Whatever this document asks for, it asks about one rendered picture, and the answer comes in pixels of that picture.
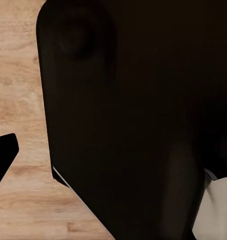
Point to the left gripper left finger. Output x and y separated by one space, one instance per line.
9 149

